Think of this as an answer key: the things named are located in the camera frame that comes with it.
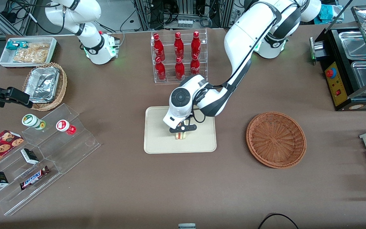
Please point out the triangular sandwich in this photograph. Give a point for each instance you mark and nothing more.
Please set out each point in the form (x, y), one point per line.
(180, 136)

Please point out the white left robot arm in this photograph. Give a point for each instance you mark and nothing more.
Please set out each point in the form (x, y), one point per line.
(249, 31)

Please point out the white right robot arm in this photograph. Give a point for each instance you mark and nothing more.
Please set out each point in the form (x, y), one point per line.
(97, 47)

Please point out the aluminium foil tray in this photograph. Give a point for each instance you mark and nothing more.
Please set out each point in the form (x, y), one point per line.
(41, 84)

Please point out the cream plastic tray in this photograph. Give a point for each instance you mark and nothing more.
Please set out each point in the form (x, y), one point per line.
(157, 140)

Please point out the oval tan wicker basket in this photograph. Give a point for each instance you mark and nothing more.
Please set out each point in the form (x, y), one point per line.
(60, 86)

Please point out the round brown wicker basket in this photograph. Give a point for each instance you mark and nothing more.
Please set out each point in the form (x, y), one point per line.
(275, 140)

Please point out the green label yogurt cup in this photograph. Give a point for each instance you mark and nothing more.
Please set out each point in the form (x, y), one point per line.
(30, 120)

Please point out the white rectangular snack bin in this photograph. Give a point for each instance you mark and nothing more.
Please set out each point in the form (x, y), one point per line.
(5, 60)

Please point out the clear bag of crackers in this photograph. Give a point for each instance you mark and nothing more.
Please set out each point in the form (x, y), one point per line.
(32, 54)

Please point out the clear acrylic bottle rack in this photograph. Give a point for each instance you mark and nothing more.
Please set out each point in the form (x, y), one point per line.
(170, 79)

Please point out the red label yogurt cup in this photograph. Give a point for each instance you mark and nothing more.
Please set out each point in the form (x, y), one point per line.
(64, 125)

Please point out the teal snack packet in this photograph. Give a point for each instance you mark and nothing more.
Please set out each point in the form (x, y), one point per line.
(13, 45)

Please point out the red cola bottle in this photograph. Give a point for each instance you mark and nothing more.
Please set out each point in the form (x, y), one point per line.
(196, 44)
(159, 47)
(179, 69)
(179, 46)
(195, 66)
(160, 70)

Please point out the clear acrylic stepped display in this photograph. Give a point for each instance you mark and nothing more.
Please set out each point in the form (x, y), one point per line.
(62, 152)

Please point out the Snickers chocolate bar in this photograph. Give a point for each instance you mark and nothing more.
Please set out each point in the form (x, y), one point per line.
(33, 178)

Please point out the small grey box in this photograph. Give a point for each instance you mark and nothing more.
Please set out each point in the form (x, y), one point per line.
(186, 226)

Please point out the black food warmer case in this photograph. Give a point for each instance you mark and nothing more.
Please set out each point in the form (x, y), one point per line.
(335, 83)

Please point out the teal plastic bag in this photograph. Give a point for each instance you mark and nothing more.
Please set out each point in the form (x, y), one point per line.
(329, 14)

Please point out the aluminium frame rack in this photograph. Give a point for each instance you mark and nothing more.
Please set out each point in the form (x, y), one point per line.
(142, 14)

